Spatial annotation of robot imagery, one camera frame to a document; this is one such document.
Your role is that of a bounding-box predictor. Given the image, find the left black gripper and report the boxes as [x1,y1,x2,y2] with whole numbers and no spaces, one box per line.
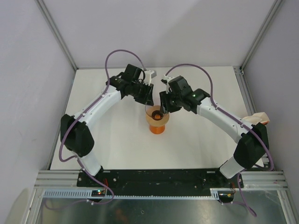
[130,81,154,106]

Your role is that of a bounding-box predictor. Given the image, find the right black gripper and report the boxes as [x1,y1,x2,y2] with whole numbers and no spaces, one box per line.
[160,90,183,114]

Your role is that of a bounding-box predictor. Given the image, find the pink cone coffee filter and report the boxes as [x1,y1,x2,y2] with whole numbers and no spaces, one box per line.
[145,105,170,122]

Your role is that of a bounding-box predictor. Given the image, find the orange glass flask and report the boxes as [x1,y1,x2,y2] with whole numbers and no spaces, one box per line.
[149,111,165,134]

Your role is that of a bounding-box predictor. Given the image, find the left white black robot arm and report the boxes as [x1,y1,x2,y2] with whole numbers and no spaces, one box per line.
[60,64,157,187]

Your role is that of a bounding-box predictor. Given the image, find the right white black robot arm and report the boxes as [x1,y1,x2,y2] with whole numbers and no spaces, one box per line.
[159,76,269,187]

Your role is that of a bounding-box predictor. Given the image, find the white orange box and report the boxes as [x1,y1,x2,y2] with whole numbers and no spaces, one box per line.
[243,112,270,125]

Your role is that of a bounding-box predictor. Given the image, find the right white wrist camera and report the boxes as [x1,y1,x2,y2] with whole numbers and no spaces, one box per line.
[161,75,175,94]

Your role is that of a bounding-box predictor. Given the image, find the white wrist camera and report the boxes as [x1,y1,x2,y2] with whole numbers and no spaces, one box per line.
[161,75,175,94]
[143,70,157,85]

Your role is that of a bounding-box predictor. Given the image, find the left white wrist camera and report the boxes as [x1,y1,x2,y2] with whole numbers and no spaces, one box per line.
[143,70,157,85]

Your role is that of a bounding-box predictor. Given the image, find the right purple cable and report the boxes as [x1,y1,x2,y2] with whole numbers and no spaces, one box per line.
[164,63,274,217]

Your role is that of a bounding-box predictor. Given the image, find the purple cable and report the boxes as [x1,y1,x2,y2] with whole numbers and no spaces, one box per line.
[58,49,147,210]
[164,63,274,217]

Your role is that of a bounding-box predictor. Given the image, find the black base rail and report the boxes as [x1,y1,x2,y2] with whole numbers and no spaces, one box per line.
[77,168,244,196]

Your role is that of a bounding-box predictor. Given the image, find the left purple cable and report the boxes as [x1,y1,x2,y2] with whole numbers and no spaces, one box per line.
[58,49,147,210]

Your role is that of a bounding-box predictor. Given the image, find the grey slotted cable duct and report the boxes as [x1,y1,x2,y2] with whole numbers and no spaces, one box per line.
[43,189,219,200]

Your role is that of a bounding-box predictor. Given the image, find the left aluminium frame post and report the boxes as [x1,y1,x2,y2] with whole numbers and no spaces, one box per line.
[35,0,78,71]

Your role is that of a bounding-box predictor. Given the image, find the aluminium frame post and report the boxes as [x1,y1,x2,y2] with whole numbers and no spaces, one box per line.
[239,0,285,70]
[35,0,78,71]

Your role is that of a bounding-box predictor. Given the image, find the right aluminium frame post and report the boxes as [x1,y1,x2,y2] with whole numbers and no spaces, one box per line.
[239,0,285,70]

